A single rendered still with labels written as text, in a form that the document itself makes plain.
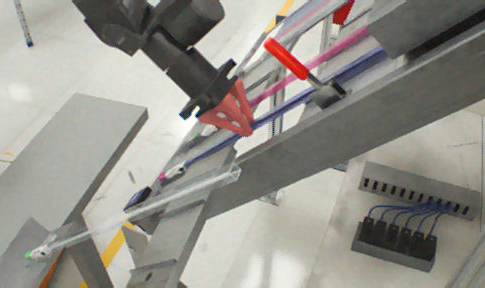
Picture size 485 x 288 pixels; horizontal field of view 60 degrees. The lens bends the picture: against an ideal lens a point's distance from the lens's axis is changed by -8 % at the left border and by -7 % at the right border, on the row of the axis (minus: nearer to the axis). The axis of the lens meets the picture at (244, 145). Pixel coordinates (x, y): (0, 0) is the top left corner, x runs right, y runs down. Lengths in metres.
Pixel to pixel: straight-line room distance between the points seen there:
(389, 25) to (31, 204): 0.86
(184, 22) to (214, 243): 1.15
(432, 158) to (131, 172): 1.23
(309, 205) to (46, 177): 1.02
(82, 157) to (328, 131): 0.76
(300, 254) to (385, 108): 1.21
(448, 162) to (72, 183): 0.89
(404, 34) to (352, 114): 0.10
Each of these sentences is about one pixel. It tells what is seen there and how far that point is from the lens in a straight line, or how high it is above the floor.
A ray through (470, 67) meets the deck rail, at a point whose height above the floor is 1.15.
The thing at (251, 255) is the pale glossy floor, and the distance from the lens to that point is 1.61.
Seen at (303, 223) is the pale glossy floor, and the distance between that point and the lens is 1.71.
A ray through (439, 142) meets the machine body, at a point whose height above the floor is 0.62.
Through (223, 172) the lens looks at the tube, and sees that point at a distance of 0.41.
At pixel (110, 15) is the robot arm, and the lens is 0.60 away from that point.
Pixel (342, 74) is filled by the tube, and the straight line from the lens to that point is 0.56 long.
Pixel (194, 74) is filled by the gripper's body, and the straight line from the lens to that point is 0.63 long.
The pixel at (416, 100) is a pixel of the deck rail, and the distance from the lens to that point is 0.45.
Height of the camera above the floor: 1.36
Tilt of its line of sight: 44 degrees down
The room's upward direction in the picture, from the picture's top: straight up
